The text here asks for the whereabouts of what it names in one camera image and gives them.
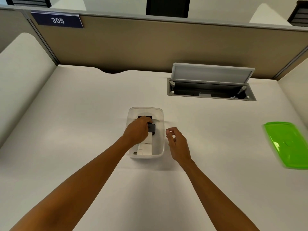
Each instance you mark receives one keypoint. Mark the person's left hand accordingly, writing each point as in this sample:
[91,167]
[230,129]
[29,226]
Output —
[136,132]

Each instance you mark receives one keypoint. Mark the person's right hand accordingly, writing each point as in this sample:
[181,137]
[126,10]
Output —
[179,146]

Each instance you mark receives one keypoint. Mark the person's left fingers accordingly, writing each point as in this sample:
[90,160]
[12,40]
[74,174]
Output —
[146,122]

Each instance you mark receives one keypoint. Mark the person's right thumb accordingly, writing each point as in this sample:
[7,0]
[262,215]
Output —
[173,139]

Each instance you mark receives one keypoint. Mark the black power adapter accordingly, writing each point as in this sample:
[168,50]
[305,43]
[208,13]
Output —
[152,128]

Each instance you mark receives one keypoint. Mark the person's right forearm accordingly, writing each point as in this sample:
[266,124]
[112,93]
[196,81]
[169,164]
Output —
[216,197]

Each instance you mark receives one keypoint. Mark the person's left forearm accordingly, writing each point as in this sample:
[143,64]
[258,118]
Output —
[72,185]

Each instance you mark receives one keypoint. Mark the clear plastic container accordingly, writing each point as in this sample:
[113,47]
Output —
[158,141]

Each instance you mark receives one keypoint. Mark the white power adapter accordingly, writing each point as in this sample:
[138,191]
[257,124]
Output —
[146,149]

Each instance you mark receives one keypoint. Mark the beige cubicle partition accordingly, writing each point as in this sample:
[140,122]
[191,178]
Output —
[154,43]

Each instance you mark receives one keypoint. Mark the green plastic lid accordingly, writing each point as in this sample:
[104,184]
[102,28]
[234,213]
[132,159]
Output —
[287,144]

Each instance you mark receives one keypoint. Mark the black cabinet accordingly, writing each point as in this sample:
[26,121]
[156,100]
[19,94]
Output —
[168,6]

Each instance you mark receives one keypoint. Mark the blue number sign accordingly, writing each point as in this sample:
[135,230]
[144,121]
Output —
[57,20]

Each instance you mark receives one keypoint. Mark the black office chair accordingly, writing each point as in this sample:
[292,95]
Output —
[298,14]
[28,1]

